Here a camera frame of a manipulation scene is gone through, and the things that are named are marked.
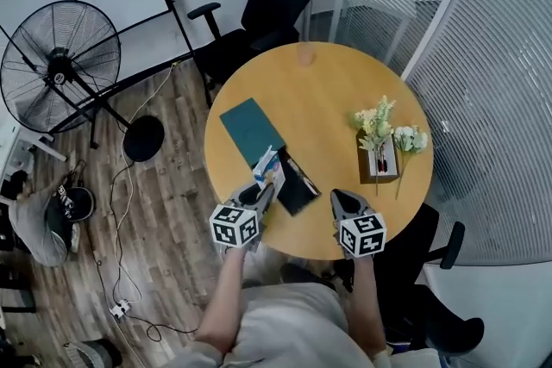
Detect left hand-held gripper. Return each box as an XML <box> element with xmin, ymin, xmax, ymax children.
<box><xmin>210</xmin><ymin>180</ymin><xmax>277</xmax><ymax>254</ymax></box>

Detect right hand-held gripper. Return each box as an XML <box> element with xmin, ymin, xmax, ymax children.
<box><xmin>330</xmin><ymin>189</ymin><xmax>387</xmax><ymax>260</ymax></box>

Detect white and blue printed packet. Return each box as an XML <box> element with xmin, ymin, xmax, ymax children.
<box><xmin>252</xmin><ymin>145</ymin><xmax>288</xmax><ymax>197</ymax></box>

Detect teal sliding box with tray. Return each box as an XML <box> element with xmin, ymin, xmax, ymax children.
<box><xmin>219</xmin><ymin>97</ymin><xmax>323</xmax><ymax>217</ymax></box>

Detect person's left forearm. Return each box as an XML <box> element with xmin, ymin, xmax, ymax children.
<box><xmin>193</xmin><ymin>247</ymin><xmax>248</xmax><ymax>359</ymax></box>

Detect person's right forearm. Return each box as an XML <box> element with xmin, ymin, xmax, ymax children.
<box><xmin>351</xmin><ymin>256</ymin><xmax>388</xmax><ymax>359</ymax></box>

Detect brown wooden pen holder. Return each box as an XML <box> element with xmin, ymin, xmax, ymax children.
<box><xmin>355</xmin><ymin>128</ymin><xmax>401</xmax><ymax>185</ymax></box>

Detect yellow artificial flowers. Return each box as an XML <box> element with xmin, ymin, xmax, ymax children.
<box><xmin>348</xmin><ymin>95</ymin><xmax>397</xmax><ymax>197</ymax></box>

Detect white artificial flowers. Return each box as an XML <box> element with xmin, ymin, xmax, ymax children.
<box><xmin>392</xmin><ymin>124</ymin><xmax>429</xmax><ymax>200</ymax></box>

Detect person's light grey shirt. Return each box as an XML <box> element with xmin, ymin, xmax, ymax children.
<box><xmin>172</xmin><ymin>284</ymin><xmax>436</xmax><ymax>368</ymax></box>

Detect black armrest office chair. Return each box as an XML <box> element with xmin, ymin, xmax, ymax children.
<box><xmin>374</xmin><ymin>202</ymin><xmax>486</xmax><ymax>359</ymax></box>

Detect black round bag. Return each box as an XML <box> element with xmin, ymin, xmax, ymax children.
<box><xmin>51</xmin><ymin>184</ymin><xmax>95</xmax><ymax>223</ymax></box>

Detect white power strip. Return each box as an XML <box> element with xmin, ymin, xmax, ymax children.
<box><xmin>110</xmin><ymin>300</ymin><xmax>130</xmax><ymax>321</ymax></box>

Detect black high-back office chair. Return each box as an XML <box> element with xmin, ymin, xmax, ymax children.
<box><xmin>187</xmin><ymin>0</ymin><xmax>321</xmax><ymax>109</ymax></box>

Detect grey waste bin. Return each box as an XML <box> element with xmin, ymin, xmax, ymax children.
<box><xmin>64</xmin><ymin>338</ymin><xmax>124</xmax><ymax>368</ymax></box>

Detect black standing fan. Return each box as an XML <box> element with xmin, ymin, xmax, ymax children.
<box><xmin>0</xmin><ymin>0</ymin><xmax>166</xmax><ymax>163</ymax></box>

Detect white desk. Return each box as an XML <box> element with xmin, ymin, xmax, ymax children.
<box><xmin>0</xmin><ymin>115</ymin><xmax>68</xmax><ymax>203</ymax></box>

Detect white cable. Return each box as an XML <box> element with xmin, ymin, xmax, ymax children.
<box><xmin>110</xmin><ymin>63</ymin><xmax>178</xmax><ymax>307</ymax></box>

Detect black cable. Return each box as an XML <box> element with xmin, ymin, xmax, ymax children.
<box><xmin>92</xmin><ymin>159</ymin><xmax>199</xmax><ymax>341</ymax></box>

